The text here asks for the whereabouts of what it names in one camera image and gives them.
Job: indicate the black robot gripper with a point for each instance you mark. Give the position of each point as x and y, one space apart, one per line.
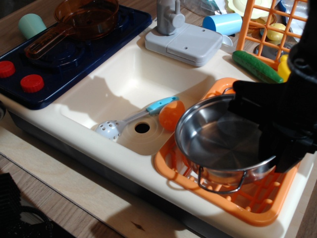
287 115

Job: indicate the stainless steel pan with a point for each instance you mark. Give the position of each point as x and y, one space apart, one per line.
221 147

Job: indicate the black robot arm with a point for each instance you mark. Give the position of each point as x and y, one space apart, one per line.
302 58

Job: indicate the orange plastic drying rack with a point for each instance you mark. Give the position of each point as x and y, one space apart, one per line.
257 204

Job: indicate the cream toy sink unit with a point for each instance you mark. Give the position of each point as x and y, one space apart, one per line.
125 84

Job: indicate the yellow toy banana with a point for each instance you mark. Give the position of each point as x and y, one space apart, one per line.
283 68

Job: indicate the green toy cucumber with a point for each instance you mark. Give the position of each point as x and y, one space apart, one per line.
256 67

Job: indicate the yellow toy lemon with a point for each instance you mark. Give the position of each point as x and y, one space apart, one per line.
274 35

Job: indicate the orange plastic egg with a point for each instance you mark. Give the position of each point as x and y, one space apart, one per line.
171 114

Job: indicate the grey toy faucet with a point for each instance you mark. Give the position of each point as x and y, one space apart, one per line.
174 38

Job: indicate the light blue cup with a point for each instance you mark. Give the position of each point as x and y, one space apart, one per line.
225 24

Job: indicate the pale yellow plate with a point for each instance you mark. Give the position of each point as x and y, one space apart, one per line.
239 7

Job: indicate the amber transparent saucepan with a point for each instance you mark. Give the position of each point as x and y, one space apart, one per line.
79 20

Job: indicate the dark blue toy stovetop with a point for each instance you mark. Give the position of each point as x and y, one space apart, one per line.
69 61

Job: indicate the red stove knob front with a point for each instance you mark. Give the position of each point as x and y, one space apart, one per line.
32 83

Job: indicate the red stove knob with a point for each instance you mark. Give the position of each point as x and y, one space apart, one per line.
32 83
7 69

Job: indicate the mint green cup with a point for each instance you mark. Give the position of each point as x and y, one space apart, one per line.
31 25

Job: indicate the red stove knob rear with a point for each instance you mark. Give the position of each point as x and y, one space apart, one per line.
7 69

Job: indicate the orange wire basket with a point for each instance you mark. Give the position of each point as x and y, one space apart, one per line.
252 37

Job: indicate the slotted spoon blue handle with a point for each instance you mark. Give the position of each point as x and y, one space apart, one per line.
112 129

